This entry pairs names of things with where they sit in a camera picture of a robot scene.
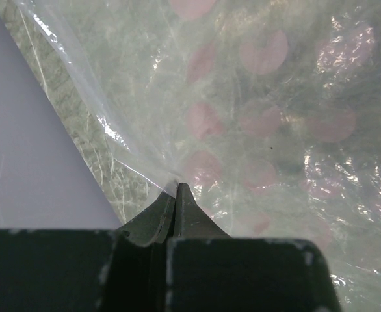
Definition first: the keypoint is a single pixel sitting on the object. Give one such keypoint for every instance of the clear zip top bag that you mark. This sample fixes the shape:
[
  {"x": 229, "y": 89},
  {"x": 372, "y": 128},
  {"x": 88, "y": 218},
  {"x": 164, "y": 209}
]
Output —
[{"x": 269, "y": 110}]

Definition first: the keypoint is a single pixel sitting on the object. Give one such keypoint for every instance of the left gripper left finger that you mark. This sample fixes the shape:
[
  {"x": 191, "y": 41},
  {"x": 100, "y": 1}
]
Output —
[{"x": 88, "y": 270}]

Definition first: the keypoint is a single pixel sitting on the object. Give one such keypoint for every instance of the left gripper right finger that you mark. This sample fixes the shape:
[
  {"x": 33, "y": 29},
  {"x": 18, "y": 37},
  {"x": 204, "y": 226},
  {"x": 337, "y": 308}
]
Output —
[{"x": 206, "y": 270}]

